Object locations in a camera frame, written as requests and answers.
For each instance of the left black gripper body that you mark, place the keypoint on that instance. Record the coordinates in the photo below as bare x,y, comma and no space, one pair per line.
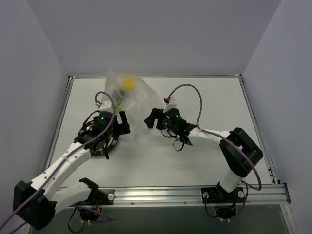
120,126

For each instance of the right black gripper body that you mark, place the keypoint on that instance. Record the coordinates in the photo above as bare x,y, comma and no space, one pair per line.
158,121

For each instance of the clear plastic bag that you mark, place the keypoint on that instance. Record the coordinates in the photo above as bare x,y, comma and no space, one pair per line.
136,103

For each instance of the yellow fake lemon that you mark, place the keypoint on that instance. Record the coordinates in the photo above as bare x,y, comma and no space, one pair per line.
128,83

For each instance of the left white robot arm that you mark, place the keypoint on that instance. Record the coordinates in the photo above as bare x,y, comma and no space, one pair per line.
38,201

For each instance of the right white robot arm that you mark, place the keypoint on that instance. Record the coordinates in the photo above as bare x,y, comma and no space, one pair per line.
241,153

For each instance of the green fake lime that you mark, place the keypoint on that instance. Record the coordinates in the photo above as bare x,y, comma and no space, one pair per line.
118,104

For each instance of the round plate with dark rim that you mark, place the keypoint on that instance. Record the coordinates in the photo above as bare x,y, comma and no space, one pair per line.
103,148

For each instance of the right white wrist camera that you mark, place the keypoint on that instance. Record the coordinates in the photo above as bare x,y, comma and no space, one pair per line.
170,103

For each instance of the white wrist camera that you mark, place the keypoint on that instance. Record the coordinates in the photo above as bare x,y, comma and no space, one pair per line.
170,103
103,106

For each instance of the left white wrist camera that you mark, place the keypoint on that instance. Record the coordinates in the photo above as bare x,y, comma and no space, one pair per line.
103,106

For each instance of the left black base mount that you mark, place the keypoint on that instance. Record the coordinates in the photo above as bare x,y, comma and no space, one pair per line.
100,197

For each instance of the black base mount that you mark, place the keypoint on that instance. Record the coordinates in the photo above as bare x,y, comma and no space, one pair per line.
100,197
214,195

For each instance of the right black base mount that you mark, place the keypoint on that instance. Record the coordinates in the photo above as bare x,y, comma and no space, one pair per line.
214,195

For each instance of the aluminium front rail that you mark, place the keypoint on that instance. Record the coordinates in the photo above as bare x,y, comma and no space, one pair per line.
156,196

